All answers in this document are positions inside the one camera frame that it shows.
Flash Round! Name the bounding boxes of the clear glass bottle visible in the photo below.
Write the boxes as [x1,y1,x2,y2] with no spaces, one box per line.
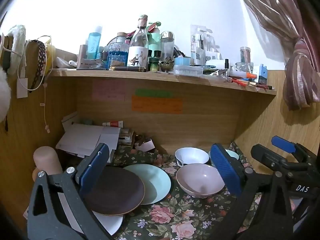
[127,15,149,69]

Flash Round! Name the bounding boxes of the orange sticky note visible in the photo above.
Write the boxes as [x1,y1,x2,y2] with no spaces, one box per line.
[131,95,183,114]

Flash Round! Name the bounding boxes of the mint green bottle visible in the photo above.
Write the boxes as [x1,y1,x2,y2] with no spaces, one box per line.
[147,22,161,51]

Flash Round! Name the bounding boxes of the small white box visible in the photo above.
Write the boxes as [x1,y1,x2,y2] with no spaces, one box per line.
[135,139,155,152]

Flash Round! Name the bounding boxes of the hanging cord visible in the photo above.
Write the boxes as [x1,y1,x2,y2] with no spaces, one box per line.
[23,35,54,133]

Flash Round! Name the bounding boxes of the dark brown plate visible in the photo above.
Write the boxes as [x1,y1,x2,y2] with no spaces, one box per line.
[84,166,145,216]

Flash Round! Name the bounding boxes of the wooden shelf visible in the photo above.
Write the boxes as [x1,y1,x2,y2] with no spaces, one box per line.
[52,68,277,96]

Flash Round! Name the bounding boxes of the blue liquid bottle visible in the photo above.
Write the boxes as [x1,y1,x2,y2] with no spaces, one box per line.
[86,26,102,59]

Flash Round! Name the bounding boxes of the white bowl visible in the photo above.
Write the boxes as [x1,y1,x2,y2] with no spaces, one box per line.
[175,147,209,167]

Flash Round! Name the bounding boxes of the patterned headband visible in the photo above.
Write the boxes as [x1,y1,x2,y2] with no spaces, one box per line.
[29,40,47,93]

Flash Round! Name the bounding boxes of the white plate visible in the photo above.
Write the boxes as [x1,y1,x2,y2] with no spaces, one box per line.
[57,192,124,236]

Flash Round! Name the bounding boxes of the mint green bowl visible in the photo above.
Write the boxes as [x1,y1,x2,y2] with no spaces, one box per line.
[225,149,239,160]

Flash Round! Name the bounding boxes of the blue glass jar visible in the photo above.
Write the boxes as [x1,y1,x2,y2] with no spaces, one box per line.
[107,42,129,68]

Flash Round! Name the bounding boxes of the white paper stack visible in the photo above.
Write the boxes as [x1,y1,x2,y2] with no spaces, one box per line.
[56,114,121,158]

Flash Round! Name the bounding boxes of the clear plastic box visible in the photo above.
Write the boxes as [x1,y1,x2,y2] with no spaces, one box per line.
[173,65,203,77]

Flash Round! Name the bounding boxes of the mint green plate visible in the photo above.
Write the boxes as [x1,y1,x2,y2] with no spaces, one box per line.
[124,164,171,205]

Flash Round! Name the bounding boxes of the striped pink curtain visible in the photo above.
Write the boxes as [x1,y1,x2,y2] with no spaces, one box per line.
[244,0,319,111]

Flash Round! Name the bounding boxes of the green sticky note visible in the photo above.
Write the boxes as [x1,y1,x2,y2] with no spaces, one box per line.
[135,88,172,98]

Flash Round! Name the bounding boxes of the floral tablecloth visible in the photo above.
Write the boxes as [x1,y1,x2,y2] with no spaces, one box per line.
[109,142,297,240]

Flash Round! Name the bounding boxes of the pink mug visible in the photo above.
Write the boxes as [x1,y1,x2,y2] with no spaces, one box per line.
[32,146,63,181]

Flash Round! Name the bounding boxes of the pink sticky note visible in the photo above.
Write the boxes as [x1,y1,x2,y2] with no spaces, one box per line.
[92,80,126,102]

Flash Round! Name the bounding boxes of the pink bowl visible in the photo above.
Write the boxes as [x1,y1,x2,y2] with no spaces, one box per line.
[176,164,225,198]

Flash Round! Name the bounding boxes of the red white tube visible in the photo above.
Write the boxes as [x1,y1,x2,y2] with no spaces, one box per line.
[102,121,124,128]

